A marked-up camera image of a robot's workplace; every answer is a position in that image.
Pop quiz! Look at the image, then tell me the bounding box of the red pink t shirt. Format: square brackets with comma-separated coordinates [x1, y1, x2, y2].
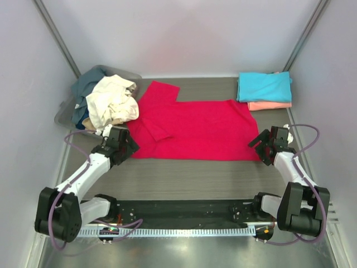
[127, 81, 259, 161]

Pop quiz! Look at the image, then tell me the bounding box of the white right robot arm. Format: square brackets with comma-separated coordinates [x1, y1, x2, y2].
[249, 125, 330, 243]

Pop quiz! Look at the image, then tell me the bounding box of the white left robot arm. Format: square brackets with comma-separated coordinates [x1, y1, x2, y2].
[34, 126, 139, 243]

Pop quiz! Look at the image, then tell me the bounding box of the tan t shirt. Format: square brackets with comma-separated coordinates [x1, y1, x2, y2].
[82, 117, 124, 131]

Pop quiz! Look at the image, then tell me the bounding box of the folded salmon t shirt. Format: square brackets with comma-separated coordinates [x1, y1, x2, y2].
[248, 102, 292, 111]

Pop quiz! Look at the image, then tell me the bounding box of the dark blue t shirt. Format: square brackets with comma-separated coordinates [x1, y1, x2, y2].
[75, 109, 89, 130]

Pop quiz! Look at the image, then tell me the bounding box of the cream white t shirt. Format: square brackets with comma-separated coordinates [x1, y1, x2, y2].
[86, 75, 139, 130]

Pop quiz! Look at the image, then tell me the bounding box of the folded turquoise t shirt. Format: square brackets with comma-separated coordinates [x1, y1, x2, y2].
[237, 71, 292, 103]

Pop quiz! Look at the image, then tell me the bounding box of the grey-blue t shirt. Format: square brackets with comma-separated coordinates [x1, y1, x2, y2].
[71, 66, 107, 125]

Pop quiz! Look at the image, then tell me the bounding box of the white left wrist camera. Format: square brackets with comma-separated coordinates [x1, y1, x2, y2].
[95, 124, 113, 137]

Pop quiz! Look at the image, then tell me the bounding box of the slotted cable duct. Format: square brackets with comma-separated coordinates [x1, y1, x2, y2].
[78, 226, 256, 238]

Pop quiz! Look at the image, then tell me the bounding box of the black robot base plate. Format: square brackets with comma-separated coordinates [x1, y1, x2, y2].
[109, 199, 273, 229]

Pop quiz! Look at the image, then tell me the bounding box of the right corner aluminium post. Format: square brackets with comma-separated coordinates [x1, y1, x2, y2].
[282, 0, 331, 71]

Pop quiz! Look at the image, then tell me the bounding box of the corner aluminium post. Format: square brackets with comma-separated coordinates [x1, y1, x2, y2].
[282, 0, 331, 71]
[32, 0, 81, 78]

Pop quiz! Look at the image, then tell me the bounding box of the left corner aluminium post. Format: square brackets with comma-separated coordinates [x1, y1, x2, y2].
[32, 0, 81, 78]

